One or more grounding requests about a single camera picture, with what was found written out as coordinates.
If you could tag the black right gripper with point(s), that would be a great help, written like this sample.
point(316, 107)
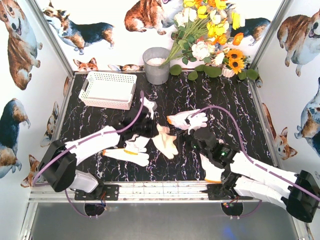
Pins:
point(182, 136)

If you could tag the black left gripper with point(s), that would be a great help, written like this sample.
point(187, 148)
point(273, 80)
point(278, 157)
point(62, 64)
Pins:
point(152, 128)

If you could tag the cream glove red cuff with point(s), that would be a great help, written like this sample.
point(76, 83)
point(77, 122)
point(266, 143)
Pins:
point(164, 142)

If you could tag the white glove orange cuff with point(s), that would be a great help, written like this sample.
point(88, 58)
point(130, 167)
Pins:
point(213, 174)
point(186, 121)
point(139, 158)

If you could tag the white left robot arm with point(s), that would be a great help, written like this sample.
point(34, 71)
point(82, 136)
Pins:
point(124, 141)

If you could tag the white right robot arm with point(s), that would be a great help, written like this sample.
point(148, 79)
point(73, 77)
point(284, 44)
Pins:
point(235, 175)

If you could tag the white plastic storage basket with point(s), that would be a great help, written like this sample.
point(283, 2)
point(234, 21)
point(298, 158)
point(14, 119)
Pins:
point(108, 90)

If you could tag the white glove orange cuff top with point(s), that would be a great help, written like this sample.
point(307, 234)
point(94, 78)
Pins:
point(186, 121)

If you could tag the grey metal bucket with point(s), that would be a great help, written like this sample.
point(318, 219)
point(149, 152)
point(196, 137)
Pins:
point(156, 66)

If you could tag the small sunflower pot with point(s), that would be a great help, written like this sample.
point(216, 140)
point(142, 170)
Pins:
point(236, 63)

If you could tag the artificial flower bouquet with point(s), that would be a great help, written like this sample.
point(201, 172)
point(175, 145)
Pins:
point(205, 31)

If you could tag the aluminium front rail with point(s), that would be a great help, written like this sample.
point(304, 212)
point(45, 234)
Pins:
point(156, 192)

